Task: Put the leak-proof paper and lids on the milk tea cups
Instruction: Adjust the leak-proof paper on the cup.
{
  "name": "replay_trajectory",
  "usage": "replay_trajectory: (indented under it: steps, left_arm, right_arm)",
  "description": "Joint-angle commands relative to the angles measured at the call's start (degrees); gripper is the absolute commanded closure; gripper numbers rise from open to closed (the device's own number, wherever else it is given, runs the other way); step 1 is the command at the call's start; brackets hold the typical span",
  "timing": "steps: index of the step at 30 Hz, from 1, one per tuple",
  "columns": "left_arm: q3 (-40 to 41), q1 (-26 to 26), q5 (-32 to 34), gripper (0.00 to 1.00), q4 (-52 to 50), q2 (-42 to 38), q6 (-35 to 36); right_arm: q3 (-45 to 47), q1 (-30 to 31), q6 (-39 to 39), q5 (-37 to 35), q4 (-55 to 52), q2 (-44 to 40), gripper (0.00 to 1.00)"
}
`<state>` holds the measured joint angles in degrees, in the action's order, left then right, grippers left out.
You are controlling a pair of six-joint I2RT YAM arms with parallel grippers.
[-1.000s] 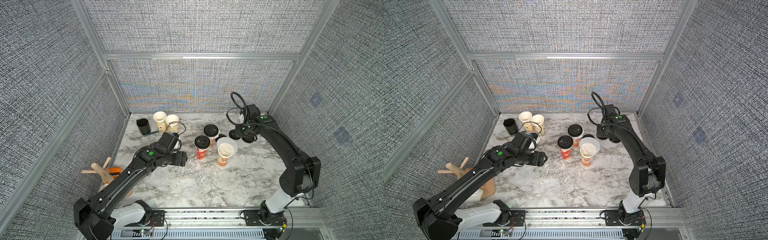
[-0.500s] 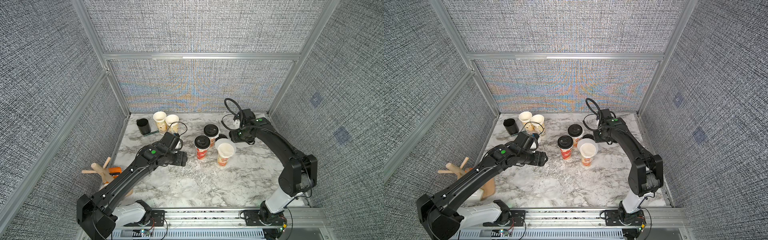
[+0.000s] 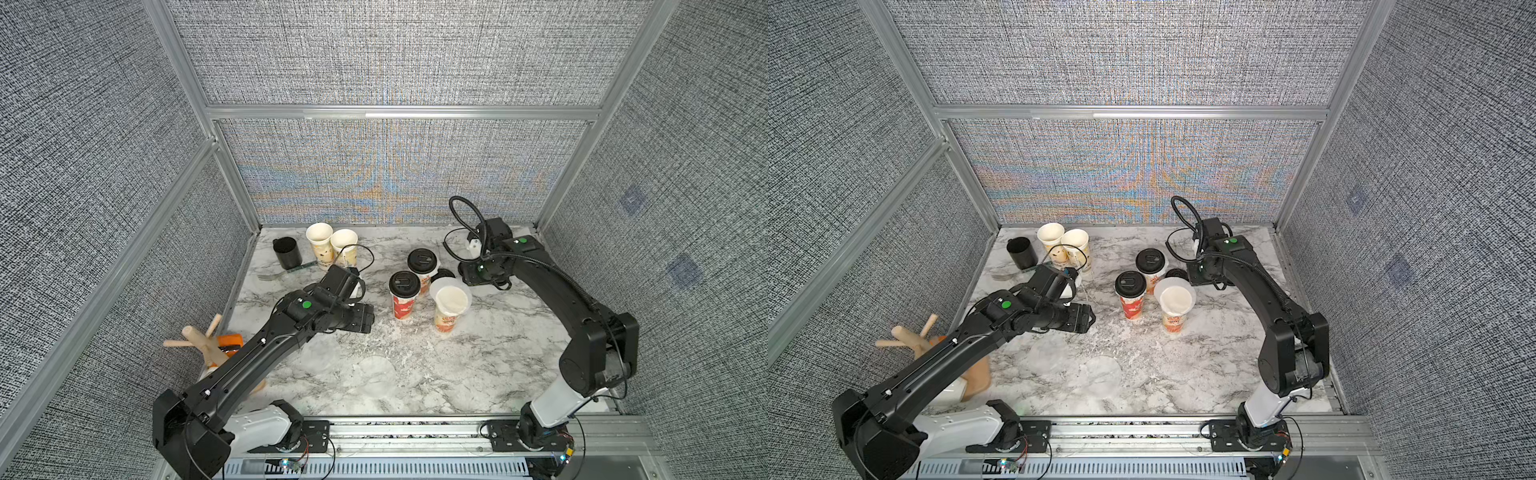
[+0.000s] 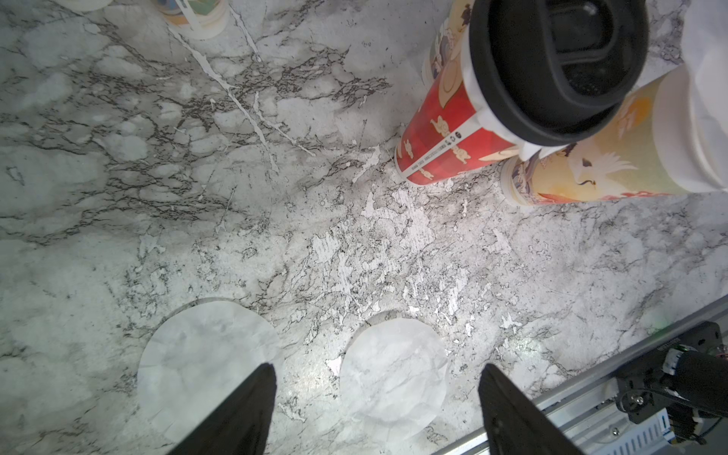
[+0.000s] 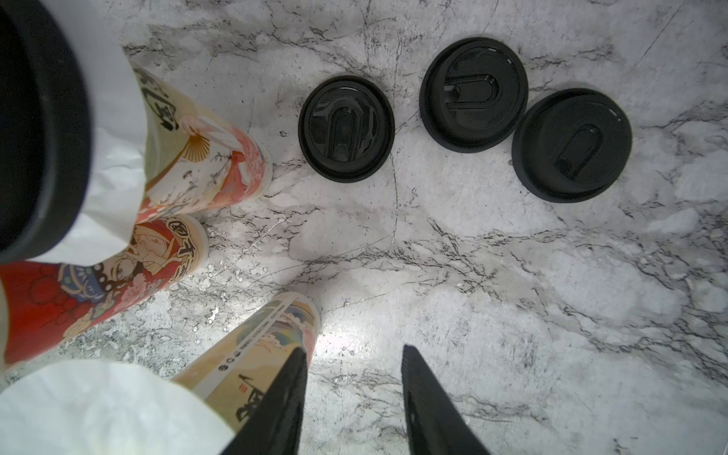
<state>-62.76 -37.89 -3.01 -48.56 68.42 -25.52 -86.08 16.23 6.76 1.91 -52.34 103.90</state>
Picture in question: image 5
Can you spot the red paper cup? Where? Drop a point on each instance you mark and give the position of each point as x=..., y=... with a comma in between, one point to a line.
x=43, y=305

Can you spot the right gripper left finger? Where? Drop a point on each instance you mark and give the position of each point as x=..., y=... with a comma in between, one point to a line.
x=275, y=426

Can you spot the black lid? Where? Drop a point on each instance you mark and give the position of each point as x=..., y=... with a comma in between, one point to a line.
x=571, y=146
x=473, y=95
x=45, y=132
x=346, y=129

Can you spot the black lid front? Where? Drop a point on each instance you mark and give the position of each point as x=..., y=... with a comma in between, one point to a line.
x=45, y=132

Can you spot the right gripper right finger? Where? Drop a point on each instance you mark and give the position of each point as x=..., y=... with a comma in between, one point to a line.
x=434, y=426

